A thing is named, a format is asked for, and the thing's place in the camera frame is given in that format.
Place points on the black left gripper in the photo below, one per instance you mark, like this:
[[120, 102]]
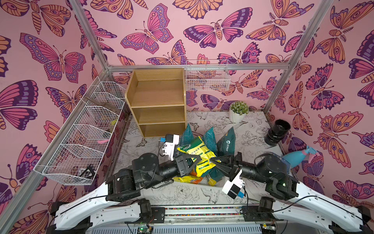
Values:
[[182, 169]]

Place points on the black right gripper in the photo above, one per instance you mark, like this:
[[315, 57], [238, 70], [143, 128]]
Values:
[[236, 166]]

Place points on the yellow fertilizer packet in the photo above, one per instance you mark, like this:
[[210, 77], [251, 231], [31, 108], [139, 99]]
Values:
[[198, 151], [187, 136]]

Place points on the teal orange fertilizer bag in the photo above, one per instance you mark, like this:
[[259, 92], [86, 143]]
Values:
[[188, 179], [210, 141]]

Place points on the teal yellow fertilizer bag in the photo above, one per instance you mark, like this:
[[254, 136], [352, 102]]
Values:
[[225, 147]]

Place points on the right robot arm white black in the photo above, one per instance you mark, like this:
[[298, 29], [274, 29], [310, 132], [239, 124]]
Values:
[[290, 199]]

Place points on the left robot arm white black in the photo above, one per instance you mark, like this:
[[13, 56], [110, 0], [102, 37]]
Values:
[[118, 199]]

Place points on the wooden three-tier shelf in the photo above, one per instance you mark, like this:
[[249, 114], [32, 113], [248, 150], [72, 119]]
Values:
[[157, 100]]

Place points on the white plastic basket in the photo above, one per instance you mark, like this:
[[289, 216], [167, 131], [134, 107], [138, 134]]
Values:
[[204, 182]]

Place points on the potted green succulent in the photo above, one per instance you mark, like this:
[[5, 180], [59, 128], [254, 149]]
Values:
[[238, 110]]

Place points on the teal spray bottle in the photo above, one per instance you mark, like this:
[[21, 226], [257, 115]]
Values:
[[297, 157]]

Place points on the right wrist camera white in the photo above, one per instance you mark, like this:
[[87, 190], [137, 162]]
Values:
[[233, 188]]

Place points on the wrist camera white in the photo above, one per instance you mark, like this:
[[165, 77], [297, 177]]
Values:
[[233, 188], [168, 145]]

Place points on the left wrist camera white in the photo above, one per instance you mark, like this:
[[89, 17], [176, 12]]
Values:
[[168, 145]]

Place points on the black camera lens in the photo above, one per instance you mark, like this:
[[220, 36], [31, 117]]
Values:
[[277, 132]]

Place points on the small white wire basket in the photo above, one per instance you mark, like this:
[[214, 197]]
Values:
[[207, 74]]

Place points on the white wire wall rack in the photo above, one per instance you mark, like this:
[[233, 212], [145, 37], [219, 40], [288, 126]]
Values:
[[76, 153]]

